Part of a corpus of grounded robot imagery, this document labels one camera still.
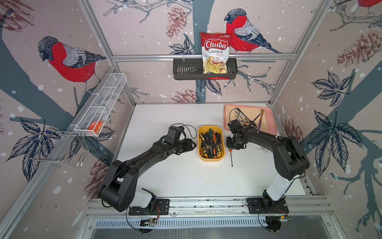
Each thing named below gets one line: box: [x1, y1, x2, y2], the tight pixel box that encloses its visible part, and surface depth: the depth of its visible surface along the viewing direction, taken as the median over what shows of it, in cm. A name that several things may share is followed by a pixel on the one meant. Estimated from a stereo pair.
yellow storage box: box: [198, 124, 226, 162], surface depth 96 cm
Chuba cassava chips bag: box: [200, 31, 232, 74], surface depth 85 cm
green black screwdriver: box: [208, 128, 213, 150], surface depth 97 cm
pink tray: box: [223, 104, 278, 135], surface depth 113 cm
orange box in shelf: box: [88, 120, 103, 134], surface depth 68 cm
